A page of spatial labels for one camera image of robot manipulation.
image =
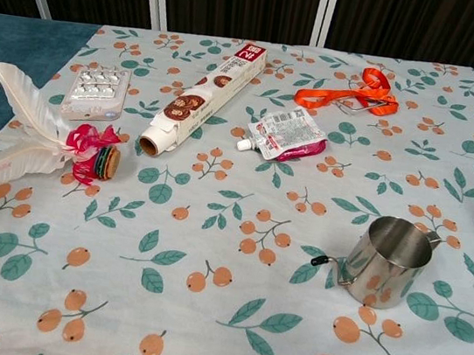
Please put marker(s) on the white feather shuttlecock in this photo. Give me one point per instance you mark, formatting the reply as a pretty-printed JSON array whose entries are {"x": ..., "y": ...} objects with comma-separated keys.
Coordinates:
[{"x": 38, "y": 145}]

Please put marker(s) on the silver pill blister pack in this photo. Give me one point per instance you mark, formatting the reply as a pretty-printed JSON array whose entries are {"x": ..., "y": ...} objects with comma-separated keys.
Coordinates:
[{"x": 95, "y": 93}]

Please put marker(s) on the long baking paper box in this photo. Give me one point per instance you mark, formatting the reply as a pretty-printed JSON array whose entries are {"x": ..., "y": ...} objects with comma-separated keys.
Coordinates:
[{"x": 206, "y": 96}]

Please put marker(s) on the fruit and leaf print tablecloth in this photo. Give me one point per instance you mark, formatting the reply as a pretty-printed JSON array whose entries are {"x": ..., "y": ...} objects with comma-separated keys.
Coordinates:
[{"x": 228, "y": 238}]

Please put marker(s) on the white pink spout pouch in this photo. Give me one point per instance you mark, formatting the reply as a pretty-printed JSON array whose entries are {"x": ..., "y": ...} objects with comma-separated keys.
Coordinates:
[{"x": 285, "y": 133}]

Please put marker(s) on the stainless steel cup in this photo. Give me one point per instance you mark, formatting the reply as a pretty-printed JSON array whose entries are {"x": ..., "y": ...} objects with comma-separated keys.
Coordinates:
[{"x": 388, "y": 262}]

